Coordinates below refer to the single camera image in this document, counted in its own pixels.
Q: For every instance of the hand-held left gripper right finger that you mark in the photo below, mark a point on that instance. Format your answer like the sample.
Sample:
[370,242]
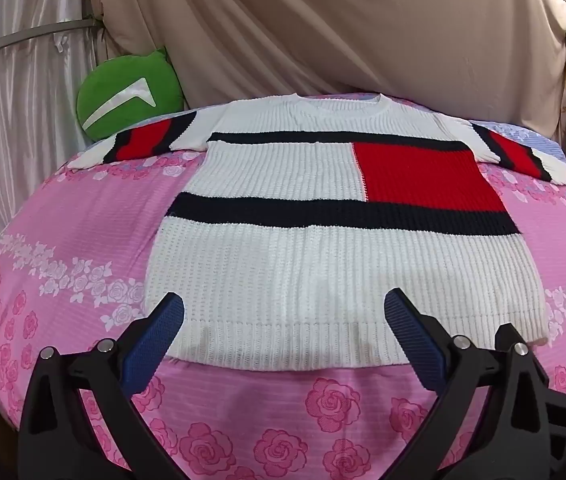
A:
[408,330]

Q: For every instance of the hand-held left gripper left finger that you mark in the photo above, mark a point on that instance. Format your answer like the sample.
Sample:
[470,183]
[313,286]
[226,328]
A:
[160,327]

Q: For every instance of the white red navy knit sweater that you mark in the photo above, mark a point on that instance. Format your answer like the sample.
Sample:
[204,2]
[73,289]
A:
[288,270]

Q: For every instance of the pink blue floral bed sheet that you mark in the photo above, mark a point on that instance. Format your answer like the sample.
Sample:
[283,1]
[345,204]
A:
[78,220]

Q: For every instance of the green pillow with white mark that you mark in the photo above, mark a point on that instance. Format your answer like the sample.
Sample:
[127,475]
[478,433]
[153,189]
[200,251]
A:
[113,75]

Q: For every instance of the white satin curtain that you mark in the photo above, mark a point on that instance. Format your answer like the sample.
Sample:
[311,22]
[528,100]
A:
[23,110]

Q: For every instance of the beige draped cloth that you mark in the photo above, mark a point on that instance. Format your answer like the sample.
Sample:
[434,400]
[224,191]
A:
[338,25]

